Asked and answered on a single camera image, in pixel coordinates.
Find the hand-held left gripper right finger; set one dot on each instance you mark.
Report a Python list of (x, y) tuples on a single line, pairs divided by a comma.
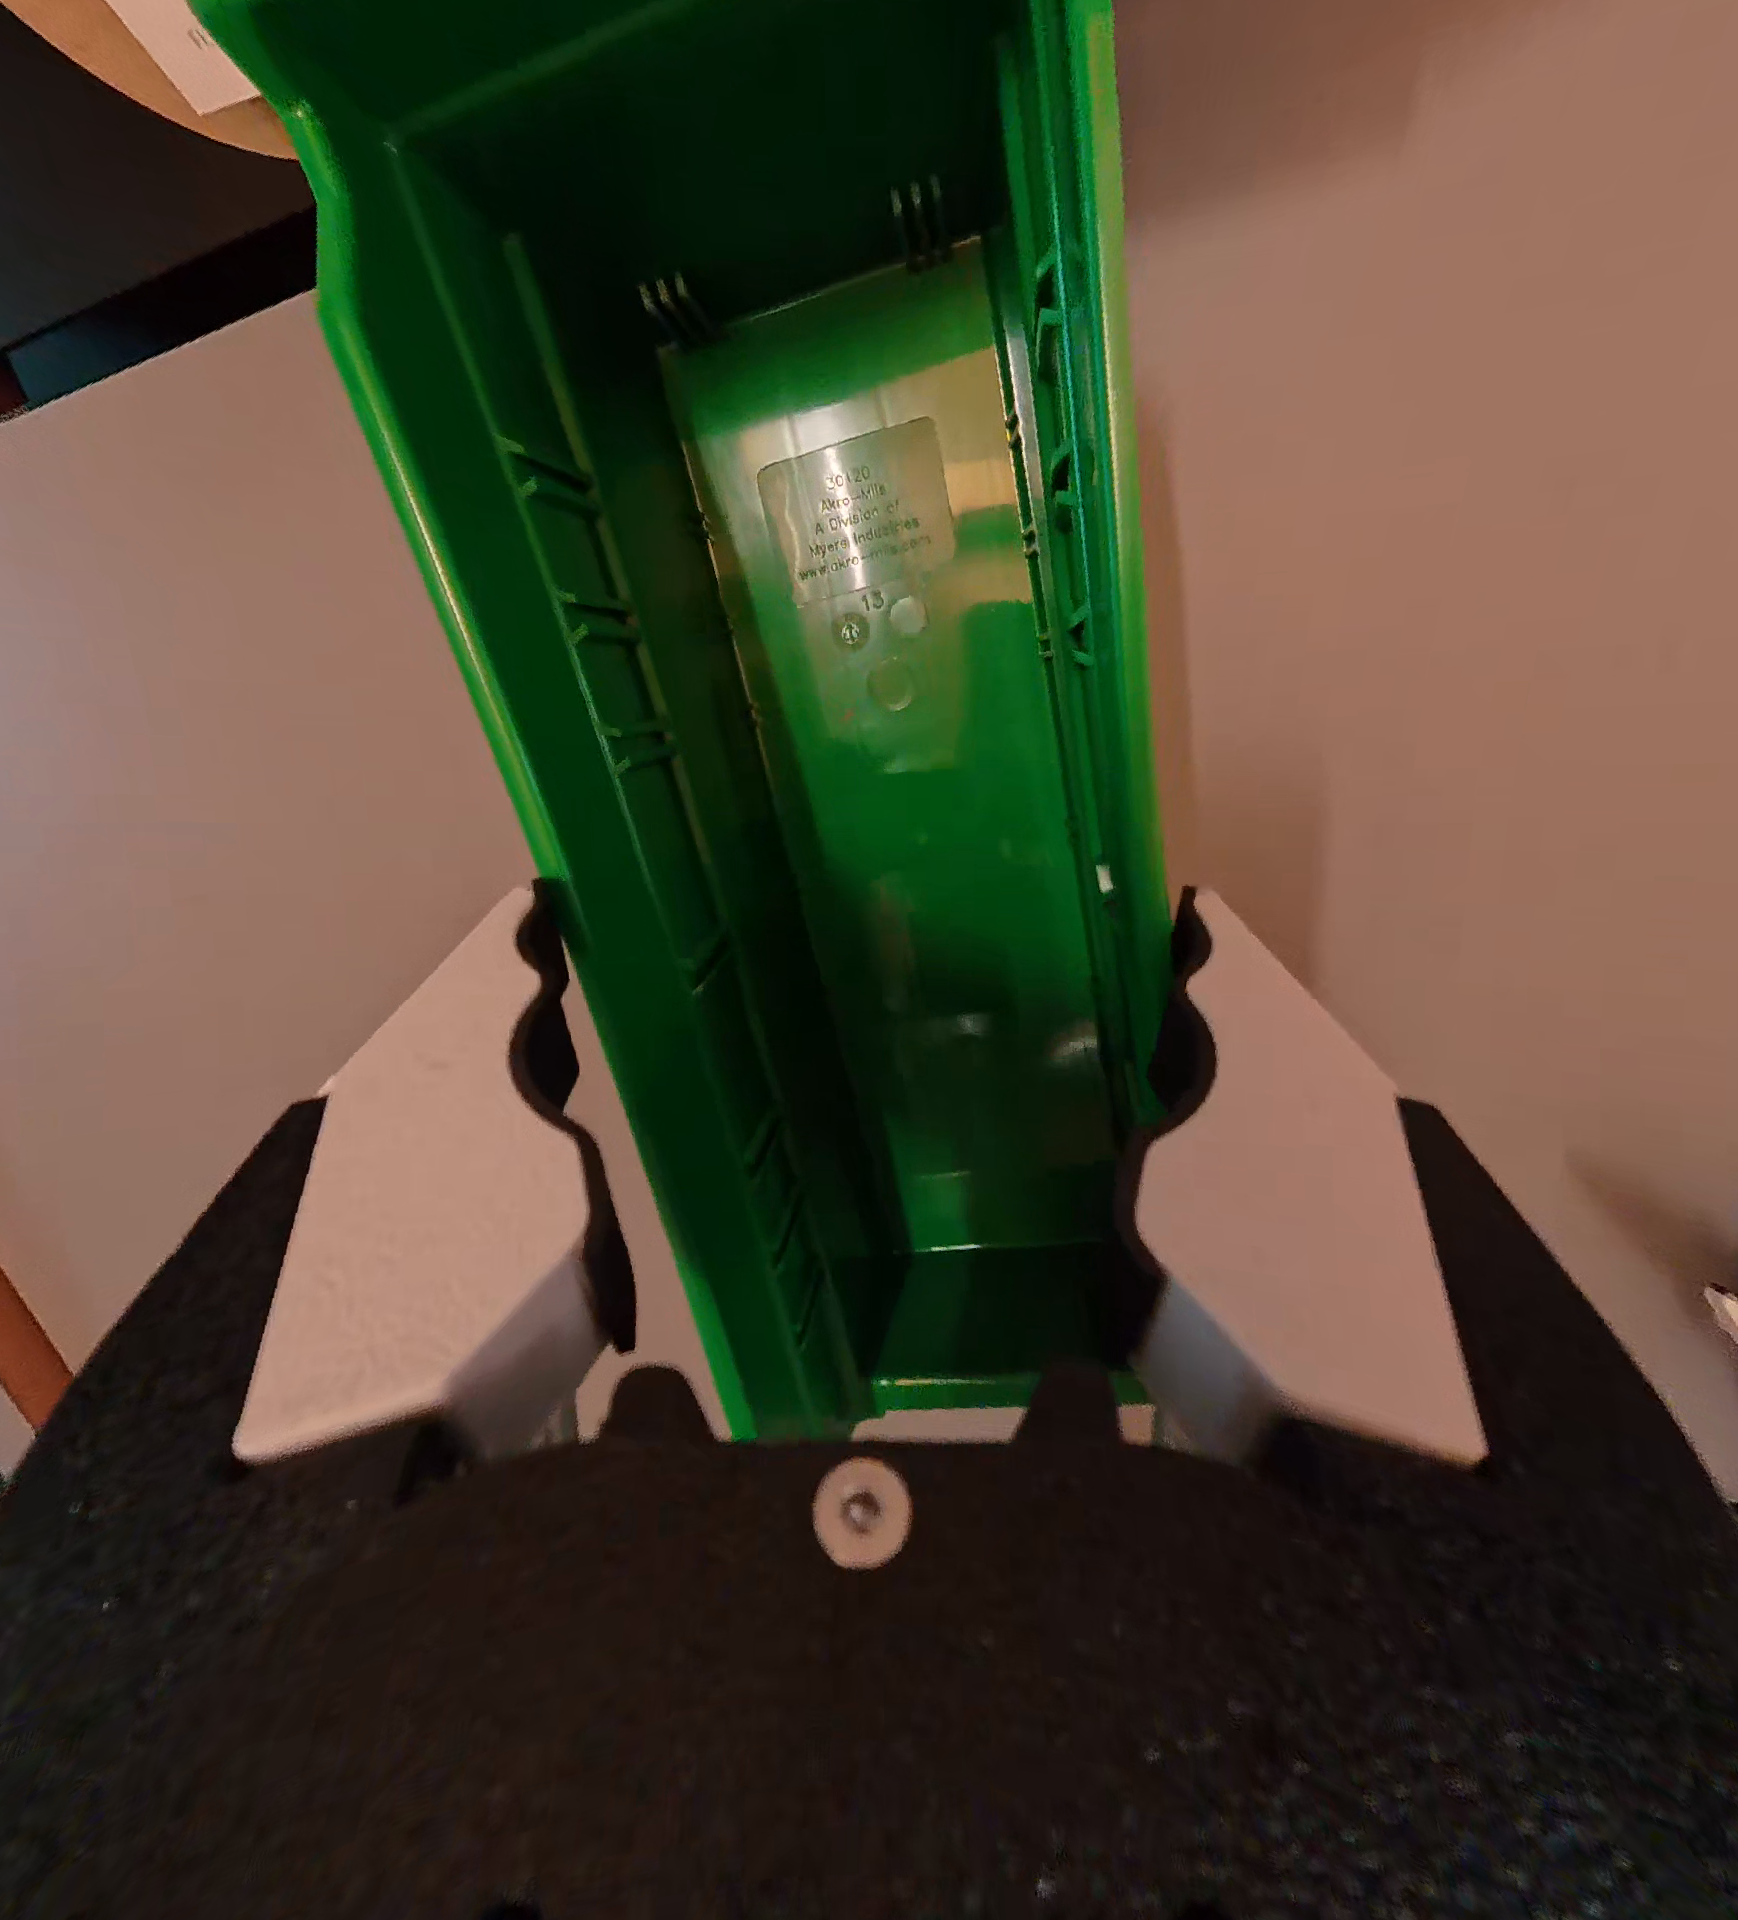
[(1303, 1245)]

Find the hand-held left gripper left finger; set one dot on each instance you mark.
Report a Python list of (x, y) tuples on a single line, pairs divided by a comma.
[(418, 1245)]

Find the green plastic bin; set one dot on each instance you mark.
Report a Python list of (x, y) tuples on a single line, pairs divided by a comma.
[(883, 826)]

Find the grey desk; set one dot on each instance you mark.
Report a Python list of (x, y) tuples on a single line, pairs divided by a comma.
[(134, 750)]

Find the instruction sheet on wooden board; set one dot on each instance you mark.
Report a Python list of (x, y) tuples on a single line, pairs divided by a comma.
[(232, 133)]

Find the printed instruction sheet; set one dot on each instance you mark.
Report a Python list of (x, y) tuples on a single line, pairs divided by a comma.
[(186, 54)]

